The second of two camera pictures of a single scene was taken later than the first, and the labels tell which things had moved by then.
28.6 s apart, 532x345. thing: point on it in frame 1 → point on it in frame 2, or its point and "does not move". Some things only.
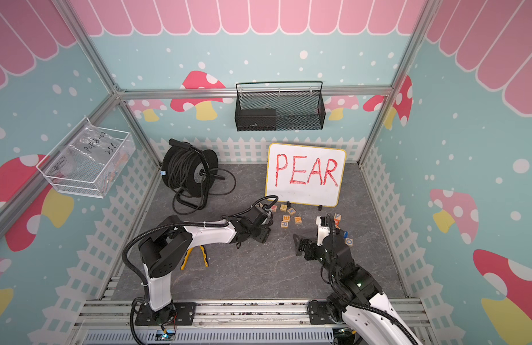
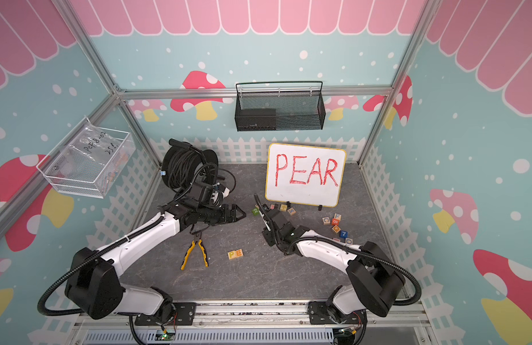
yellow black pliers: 187,254 does not move
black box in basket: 254,119 does not move
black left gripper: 264,235 → 226,218
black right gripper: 313,246 → 265,235
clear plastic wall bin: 88,161 does not move
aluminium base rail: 228,323 does not move
